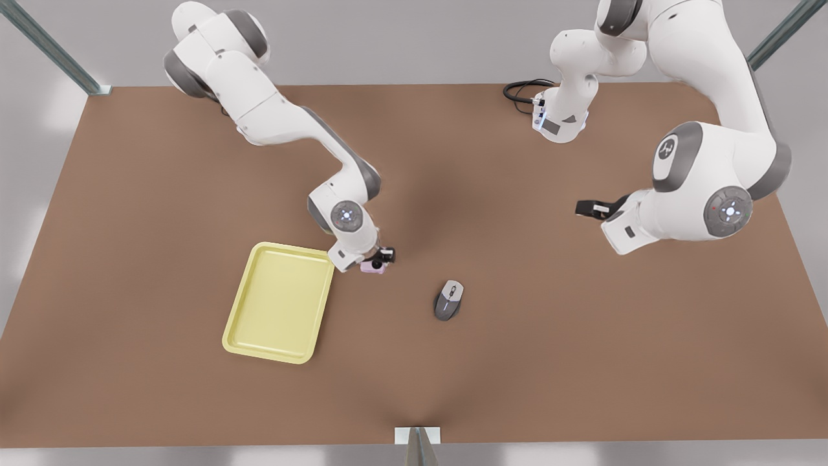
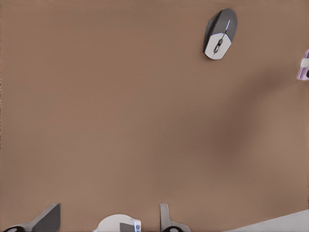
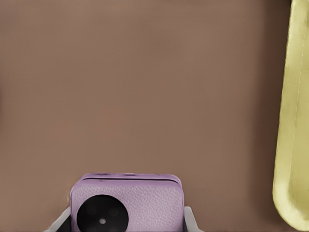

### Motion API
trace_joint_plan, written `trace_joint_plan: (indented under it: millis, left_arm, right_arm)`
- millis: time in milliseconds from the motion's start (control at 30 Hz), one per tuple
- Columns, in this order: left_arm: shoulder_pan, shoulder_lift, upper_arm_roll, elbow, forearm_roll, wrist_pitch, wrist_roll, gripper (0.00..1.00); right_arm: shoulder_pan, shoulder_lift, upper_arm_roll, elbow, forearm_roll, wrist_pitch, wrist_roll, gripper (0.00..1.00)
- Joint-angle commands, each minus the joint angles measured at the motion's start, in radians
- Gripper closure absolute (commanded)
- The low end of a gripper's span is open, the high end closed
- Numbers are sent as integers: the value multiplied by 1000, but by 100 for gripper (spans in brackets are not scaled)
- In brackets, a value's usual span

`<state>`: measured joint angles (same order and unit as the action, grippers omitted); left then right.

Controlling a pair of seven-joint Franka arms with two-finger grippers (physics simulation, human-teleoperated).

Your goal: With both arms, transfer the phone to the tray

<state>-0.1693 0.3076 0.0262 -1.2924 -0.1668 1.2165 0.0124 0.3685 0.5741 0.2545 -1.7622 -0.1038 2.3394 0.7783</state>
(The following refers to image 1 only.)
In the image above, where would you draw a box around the grey computer mouse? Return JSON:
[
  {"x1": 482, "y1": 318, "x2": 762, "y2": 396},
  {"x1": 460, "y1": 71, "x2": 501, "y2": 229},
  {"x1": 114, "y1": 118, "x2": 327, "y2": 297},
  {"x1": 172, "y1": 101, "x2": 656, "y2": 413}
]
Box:
[{"x1": 433, "y1": 280, "x2": 464, "y2": 322}]

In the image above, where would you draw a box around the yellow rectangular tray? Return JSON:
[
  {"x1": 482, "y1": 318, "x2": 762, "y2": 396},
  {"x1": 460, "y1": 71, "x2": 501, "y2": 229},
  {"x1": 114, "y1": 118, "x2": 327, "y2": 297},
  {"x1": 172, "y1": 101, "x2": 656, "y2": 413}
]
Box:
[{"x1": 222, "y1": 242, "x2": 336, "y2": 365}]

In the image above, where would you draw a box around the black cable loop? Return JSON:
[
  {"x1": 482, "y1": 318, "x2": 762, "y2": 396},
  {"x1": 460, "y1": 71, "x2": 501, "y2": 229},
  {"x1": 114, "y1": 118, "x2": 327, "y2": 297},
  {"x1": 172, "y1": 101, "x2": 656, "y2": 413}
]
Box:
[{"x1": 503, "y1": 79, "x2": 558, "y2": 118}]

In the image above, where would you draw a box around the silver frame post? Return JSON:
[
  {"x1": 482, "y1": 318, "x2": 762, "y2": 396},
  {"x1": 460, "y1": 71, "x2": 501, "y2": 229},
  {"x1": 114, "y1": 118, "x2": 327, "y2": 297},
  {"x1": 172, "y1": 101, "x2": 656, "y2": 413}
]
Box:
[
  {"x1": 746, "y1": 0, "x2": 828, "y2": 71},
  {"x1": 0, "y1": 0, "x2": 112, "y2": 97},
  {"x1": 395, "y1": 426, "x2": 442, "y2": 466}
]

